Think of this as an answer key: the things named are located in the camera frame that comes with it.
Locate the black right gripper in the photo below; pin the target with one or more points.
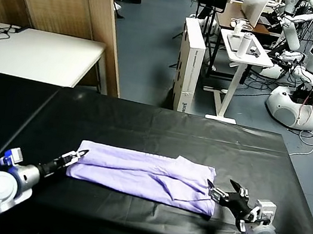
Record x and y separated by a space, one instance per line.
239 207

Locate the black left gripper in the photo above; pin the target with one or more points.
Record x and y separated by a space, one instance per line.
53 167

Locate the lavender t-shirt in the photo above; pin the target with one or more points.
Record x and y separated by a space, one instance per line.
134 173

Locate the small black table cover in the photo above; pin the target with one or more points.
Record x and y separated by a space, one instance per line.
0 126

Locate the large black table cover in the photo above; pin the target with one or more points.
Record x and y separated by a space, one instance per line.
171 135

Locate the white rectangular table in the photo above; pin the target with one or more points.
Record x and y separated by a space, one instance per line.
40 54

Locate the tall white cardboard box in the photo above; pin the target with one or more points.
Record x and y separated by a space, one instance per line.
190 68

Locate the small black device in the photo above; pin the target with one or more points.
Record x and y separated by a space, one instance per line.
255 51

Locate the white thermos bottle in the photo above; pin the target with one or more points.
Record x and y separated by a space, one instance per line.
244 45

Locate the grey tablet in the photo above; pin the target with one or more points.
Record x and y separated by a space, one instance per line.
233 43

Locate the small white floor object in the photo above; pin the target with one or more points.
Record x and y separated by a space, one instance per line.
118 8

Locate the small white desk gadget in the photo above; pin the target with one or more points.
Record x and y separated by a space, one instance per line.
238 25

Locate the brown wooden desk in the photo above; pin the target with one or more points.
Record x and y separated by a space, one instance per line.
232 14

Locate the white curved sheet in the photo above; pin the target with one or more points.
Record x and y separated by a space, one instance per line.
255 7

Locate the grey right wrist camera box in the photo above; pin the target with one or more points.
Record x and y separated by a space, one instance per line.
265 210

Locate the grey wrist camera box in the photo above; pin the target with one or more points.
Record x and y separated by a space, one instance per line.
14 155
265 210

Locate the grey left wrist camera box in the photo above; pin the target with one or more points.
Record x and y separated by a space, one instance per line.
14 155

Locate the white pedestal side table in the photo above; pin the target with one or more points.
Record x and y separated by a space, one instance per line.
232 85

